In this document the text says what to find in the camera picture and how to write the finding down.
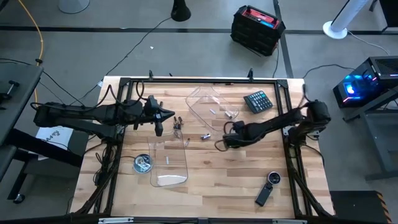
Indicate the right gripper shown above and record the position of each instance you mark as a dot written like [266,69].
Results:
[236,135]

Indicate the black device with round dial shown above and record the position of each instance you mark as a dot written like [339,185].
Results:
[264,194]

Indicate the black cone stand base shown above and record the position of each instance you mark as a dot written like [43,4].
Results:
[180,12]

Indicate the black computer case with lights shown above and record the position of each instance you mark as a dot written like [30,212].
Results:
[363,84]

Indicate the white tower fan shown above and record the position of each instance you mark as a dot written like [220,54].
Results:
[335,29]

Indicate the black equipment stand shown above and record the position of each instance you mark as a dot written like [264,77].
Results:
[391,12]

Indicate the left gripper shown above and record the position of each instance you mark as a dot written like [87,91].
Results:
[152,109]

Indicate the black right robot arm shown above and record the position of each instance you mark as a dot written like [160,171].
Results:
[273,123]

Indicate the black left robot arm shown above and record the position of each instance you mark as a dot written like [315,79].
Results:
[77,115]

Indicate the silver metal bracket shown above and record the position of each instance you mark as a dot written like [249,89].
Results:
[115,220]
[289,221]

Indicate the round shiny metal dish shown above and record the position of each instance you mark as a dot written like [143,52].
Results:
[142,163]

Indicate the black desk calculator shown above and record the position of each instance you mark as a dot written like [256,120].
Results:
[258,102]

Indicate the dark grey side desk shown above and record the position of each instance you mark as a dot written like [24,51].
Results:
[28,81]

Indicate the black metal table frame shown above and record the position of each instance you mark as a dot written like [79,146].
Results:
[202,80]

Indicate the grey metal cart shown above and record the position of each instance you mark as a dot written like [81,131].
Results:
[382,140]

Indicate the grey round stand base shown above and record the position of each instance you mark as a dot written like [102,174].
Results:
[74,5]

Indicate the red and black toolbox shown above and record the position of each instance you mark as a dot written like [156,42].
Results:
[258,31]

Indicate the black rolling stand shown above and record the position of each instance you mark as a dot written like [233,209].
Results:
[46,155]

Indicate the clear plastic bin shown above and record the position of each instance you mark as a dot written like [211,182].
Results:
[199,102]
[171,179]

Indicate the black box with hazard stripes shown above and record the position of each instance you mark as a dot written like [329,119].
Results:
[354,207]

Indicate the white printed paper sheet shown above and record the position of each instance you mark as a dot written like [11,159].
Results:
[56,138]

